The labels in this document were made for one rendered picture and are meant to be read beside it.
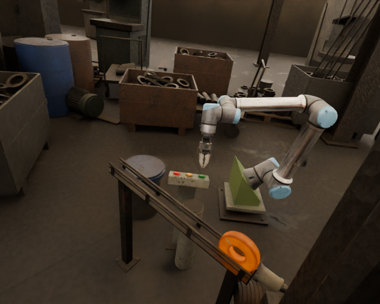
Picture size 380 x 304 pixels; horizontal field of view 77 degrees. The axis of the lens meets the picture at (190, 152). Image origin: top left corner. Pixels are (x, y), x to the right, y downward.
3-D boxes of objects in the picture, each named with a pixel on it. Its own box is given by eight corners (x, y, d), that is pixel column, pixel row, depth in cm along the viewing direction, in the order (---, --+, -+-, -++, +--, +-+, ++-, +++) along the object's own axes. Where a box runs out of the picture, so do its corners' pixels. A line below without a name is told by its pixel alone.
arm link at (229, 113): (238, 104, 143) (219, 101, 141) (243, 113, 134) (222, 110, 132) (234, 117, 149) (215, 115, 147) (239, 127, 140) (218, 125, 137)
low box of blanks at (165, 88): (188, 114, 376) (193, 72, 342) (192, 136, 314) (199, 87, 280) (127, 110, 364) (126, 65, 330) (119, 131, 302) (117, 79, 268)
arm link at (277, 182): (276, 186, 192) (332, 101, 149) (285, 202, 178) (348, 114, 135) (259, 183, 188) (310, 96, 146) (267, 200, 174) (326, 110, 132)
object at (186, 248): (192, 271, 155) (204, 214, 128) (174, 269, 155) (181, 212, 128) (192, 254, 165) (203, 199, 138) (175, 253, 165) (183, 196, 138)
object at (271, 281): (273, 298, 83) (280, 289, 80) (250, 280, 87) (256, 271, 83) (278, 285, 87) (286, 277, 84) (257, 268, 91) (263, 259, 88)
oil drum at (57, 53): (66, 120, 311) (53, 47, 265) (19, 114, 310) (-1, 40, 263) (84, 104, 362) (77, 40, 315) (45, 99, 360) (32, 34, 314)
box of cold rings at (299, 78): (341, 117, 449) (364, 70, 404) (369, 142, 370) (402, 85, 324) (276, 108, 450) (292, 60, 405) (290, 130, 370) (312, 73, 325)
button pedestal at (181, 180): (195, 253, 167) (209, 184, 135) (161, 248, 167) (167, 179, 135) (196, 234, 181) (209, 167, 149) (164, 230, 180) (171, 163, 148)
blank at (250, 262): (233, 274, 93) (237, 268, 95) (265, 271, 82) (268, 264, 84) (211, 239, 94) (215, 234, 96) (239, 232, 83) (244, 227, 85)
